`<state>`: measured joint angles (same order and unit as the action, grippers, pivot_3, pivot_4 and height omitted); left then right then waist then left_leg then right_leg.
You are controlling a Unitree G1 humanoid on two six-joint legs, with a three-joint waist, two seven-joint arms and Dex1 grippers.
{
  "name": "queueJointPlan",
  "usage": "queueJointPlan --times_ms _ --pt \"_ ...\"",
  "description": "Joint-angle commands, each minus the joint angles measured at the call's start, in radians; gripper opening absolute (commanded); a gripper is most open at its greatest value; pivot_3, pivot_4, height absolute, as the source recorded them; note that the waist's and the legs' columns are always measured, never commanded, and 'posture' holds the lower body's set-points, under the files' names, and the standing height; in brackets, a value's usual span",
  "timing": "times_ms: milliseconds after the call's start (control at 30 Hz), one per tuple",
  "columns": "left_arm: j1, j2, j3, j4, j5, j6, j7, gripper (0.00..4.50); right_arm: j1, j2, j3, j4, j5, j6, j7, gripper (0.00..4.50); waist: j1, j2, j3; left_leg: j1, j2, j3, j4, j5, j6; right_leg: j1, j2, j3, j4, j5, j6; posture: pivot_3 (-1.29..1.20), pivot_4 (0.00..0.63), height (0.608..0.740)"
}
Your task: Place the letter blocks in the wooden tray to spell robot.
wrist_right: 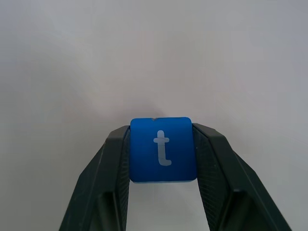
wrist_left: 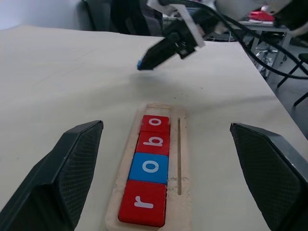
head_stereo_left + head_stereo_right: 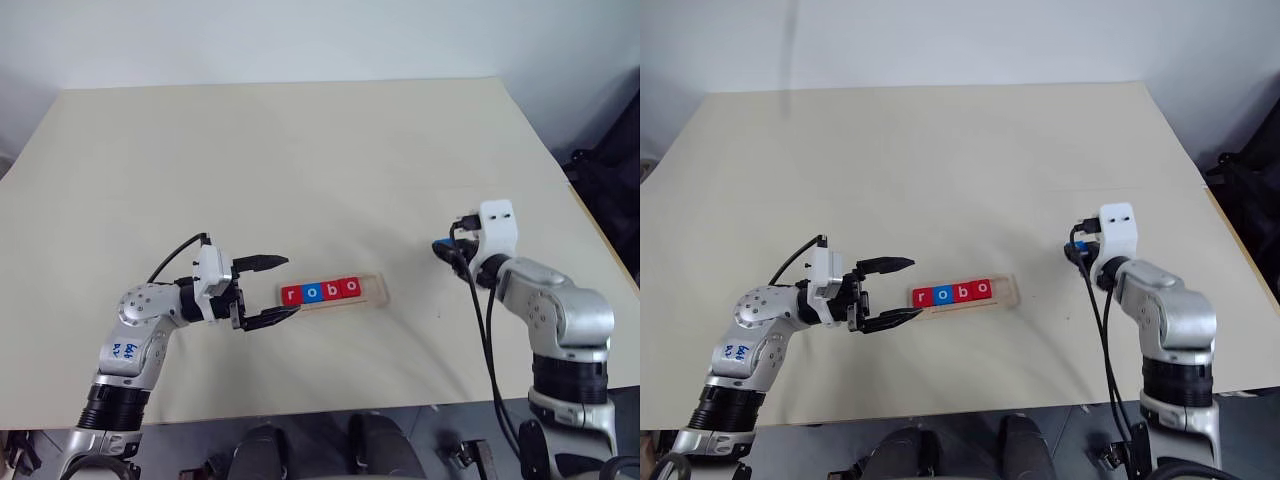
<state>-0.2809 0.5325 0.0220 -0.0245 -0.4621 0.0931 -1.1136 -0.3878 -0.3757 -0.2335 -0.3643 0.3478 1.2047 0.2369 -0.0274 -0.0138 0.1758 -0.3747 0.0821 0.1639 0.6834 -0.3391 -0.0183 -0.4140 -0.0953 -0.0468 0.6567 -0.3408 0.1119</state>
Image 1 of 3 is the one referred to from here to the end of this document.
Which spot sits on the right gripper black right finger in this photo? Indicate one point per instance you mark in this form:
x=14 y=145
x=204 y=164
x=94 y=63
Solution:
x=228 y=187

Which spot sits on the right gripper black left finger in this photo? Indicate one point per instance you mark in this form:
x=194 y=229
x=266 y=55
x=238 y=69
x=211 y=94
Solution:
x=103 y=183

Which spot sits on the blue tile letter t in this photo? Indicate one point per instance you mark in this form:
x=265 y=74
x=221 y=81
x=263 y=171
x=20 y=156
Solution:
x=144 y=154

